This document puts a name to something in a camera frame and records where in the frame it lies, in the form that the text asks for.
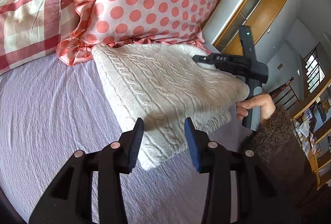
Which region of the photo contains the wooden bookshelf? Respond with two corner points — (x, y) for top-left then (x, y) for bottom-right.
(288, 76), (331, 191)

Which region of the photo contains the red white checked pillow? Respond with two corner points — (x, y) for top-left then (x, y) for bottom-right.
(1, 0), (79, 73)

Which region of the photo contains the cream cable-knit sweater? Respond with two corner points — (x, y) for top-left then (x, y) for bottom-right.
(92, 44), (249, 170)

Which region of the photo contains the window with dark frame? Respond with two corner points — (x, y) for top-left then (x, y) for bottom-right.
(304, 44), (325, 93)

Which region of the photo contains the wooden headboard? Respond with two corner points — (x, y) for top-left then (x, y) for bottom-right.
(202, 0), (287, 55)

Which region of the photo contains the lavender textured bedspread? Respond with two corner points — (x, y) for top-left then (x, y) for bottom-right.
(0, 44), (249, 224)

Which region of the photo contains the dark wooden chair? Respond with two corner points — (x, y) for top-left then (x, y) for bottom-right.
(269, 77), (300, 111)

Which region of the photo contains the person's right hand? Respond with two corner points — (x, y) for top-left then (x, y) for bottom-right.
(236, 94), (276, 123)

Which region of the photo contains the brown fuzzy sleeve forearm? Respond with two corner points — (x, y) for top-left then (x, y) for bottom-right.
(239, 106), (318, 223)

